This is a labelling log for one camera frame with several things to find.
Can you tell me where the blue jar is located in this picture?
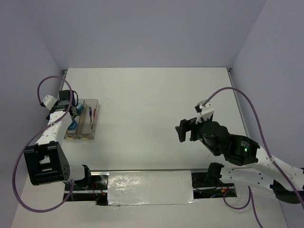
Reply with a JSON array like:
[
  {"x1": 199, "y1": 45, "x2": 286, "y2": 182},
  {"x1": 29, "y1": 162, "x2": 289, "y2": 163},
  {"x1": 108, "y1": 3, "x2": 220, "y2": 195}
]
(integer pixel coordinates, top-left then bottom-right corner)
[
  {"x1": 68, "y1": 120, "x2": 78, "y2": 131},
  {"x1": 76, "y1": 101, "x2": 84, "y2": 115}
]

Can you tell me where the blue pen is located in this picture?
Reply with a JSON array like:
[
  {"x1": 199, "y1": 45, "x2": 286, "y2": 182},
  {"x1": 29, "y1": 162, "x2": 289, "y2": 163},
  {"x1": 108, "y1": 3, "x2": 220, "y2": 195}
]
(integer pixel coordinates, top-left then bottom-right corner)
[{"x1": 88, "y1": 106, "x2": 93, "y2": 129}]

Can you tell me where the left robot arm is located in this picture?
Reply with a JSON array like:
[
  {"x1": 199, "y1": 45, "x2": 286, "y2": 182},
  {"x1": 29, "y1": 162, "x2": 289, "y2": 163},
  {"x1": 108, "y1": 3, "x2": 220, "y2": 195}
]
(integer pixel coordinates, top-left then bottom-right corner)
[{"x1": 24, "y1": 90, "x2": 93, "y2": 190}]

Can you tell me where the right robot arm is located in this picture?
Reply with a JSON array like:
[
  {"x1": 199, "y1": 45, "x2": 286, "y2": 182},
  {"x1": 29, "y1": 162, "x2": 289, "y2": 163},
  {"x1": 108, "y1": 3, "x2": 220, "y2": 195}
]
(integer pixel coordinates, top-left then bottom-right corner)
[{"x1": 175, "y1": 118, "x2": 304, "y2": 204}]

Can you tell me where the clear compartment organizer tray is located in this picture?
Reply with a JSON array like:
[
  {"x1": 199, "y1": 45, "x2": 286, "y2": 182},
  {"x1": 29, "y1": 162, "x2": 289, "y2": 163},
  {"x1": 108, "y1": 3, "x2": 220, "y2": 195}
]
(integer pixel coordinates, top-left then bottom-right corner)
[{"x1": 65, "y1": 99, "x2": 100, "y2": 140}]

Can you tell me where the silver taped cover plate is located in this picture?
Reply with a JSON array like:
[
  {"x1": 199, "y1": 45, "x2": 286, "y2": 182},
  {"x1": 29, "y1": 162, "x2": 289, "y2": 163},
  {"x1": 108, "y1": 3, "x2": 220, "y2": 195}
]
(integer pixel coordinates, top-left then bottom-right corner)
[{"x1": 107, "y1": 171, "x2": 195, "y2": 206}]

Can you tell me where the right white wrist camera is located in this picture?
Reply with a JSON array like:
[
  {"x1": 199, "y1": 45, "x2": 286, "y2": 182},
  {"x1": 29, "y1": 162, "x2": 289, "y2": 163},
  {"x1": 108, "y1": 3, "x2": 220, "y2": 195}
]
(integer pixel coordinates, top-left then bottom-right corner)
[{"x1": 195, "y1": 100, "x2": 215, "y2": 124}]

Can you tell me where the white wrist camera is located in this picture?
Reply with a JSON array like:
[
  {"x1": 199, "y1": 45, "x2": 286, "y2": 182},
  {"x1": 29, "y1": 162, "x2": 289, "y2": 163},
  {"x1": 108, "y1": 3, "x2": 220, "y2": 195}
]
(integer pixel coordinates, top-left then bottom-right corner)
[
  {"x1": 40, "y1": 95, "x2": 57, "y2": 111},
  {"x1": 195, "y1": 100, "x2": 215, "y2": 124}
]

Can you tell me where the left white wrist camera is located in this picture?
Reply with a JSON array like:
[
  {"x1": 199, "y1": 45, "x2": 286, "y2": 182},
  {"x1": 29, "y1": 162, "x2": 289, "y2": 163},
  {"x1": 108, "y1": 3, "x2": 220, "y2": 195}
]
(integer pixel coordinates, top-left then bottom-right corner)
[{"x1": 40, "y1": 95, "x2": 57, "y2": 111}]

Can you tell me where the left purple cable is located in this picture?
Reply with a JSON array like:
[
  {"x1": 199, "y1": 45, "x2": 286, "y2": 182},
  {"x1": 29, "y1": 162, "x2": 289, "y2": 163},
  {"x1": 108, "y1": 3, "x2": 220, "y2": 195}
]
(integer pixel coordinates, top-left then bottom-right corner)
[{"x1": 13, "y1": 76, "x2": 76, "y2": 211}]

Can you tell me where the purple cable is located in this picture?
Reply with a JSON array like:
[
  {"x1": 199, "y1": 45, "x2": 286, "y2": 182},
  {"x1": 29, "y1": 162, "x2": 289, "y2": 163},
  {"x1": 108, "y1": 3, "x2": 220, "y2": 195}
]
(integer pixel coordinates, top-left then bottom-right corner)
[
  {"x1": 204, "y1": 87, "x2": 304, "y2": 228},
  {"x1": 13, "y1": 76, "x2": 76, "y2": 211}
]

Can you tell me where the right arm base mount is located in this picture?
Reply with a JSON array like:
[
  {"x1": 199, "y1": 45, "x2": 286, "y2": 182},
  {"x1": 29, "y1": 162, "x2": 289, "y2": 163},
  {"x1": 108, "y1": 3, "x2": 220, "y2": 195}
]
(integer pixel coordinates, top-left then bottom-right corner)
[{"x1": 191, "y1": 162, "x2": 237, "y2": 200}]

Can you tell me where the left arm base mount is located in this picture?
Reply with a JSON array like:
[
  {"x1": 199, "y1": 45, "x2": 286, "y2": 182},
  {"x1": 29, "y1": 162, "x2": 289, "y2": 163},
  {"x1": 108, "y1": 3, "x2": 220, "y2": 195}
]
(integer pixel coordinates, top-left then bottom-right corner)
[{"x1": 63, "y1": 171, "x2": 109, "y2": 206}]

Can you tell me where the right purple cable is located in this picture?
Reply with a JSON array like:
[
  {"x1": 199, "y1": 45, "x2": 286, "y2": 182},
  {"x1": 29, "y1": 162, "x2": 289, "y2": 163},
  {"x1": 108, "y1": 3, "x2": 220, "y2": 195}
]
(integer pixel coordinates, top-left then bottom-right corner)
[{"x1": 204, "y1": 87, "x2": 304, "y2": 228}]

